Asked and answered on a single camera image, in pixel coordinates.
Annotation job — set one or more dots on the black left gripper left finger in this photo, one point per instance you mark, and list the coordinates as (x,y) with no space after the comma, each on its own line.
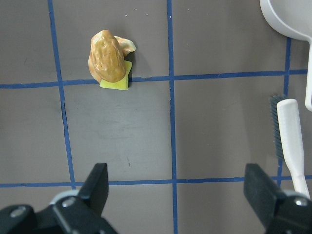
(79,211)

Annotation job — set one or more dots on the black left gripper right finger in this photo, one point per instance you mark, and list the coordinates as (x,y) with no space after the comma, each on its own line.
(279,211)

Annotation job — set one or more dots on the brown bread roll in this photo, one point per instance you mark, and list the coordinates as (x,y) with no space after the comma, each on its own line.
(106,60)

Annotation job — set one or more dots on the white plastic dustpan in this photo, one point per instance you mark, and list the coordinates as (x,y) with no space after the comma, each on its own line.
(293,19)

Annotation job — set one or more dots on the toy croissant piece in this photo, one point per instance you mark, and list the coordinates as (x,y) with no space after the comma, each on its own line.
(126,45)

